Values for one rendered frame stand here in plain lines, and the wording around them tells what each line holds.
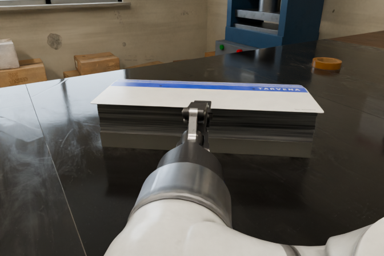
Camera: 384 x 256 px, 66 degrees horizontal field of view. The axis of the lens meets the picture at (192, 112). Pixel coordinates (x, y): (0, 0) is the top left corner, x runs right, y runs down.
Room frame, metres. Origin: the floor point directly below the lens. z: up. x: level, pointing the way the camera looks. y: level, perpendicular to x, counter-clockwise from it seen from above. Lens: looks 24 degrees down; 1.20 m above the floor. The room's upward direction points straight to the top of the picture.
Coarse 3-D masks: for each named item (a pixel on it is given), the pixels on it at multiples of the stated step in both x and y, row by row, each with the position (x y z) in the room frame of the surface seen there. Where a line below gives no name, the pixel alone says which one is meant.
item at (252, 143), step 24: (120, 120) 0.50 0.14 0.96; (144, 120) 0.50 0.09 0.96; (168, 120) 0.49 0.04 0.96; (216, 120) 0.48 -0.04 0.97; (240, 120) 0.48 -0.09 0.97; (264, 120) 0.47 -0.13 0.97; (288, 120) 0.47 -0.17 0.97; (312, 120) 0.47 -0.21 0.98; (120, 144) 0.50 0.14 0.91; (144, 144) 0.50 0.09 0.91; (168, 144) 0.49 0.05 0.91; (216, 144) 0.48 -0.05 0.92; (240, 144) 0.48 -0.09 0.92; (264, 144) 0.47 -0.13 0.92; (288, 144) 0.47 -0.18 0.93; (312, 144) 0.46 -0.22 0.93
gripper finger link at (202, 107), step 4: (192, 104) 0.37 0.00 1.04; (196, 104) 0.38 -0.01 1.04; (200, 104) 0.38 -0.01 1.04; (204, 104) 0.38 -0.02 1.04; (184, 108) 0.31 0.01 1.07; (188, 108) 0.31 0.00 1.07; (200, 108) 0.34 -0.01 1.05; (204, 108) 0.35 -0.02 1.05; (208, 108) 0.39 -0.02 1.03; (184, 112) 0.31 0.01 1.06; (188, 112) 0.31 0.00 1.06; (200, 112) 0.31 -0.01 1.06; (204, 112) 0.31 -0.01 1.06; (184, 116) 0.31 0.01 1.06; (188, 116) 0.31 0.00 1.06; (200, 116) 0.30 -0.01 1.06; (204, 116) 0.31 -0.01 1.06; (204, 120) 0.32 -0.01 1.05
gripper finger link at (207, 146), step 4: (208, 112) 0.40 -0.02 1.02; (212, 112) 0.40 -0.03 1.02; (208, 116) 0.40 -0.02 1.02; (212, 116) 0.40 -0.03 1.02; (200, 124) 0.36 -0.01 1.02; (204, 124) 0.36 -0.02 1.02; (188, 128) 0.35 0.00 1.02; (200, 128) 0.35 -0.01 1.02; (204, 128) 0.35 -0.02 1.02; (204, 132) 0.34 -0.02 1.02; (204, 136) 0.33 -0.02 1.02; (208, 136) 0.33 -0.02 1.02; (180, 140) 0.32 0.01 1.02; (204, 140) 0.32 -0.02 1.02; (208, 140) 0.33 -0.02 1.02; (180, 144) 0.31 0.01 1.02; (204, 144) 0.31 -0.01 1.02; (208, 144) 0.31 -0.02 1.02; (204, 148) 0.30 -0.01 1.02; (208, 148) 0.30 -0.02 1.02
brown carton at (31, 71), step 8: (24, 64) 2.66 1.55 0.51; (32, 64) 2.67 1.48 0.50; (40, 64) 2.65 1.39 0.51; (0, 72) 2.39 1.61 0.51; (8, 72) 2.42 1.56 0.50; (16, 72) 2.45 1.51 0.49; (24, 72) 2.48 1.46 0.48; (32, 72) 2.51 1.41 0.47; (40, 72) 2.55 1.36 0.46; (0, 80) 2.38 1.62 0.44; (8, 80) 2.41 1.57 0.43; (16, 80) 2.44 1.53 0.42; (24, 80) 2.48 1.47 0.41; (32, 80) 2.51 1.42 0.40; (40, 80) 2.54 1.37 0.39
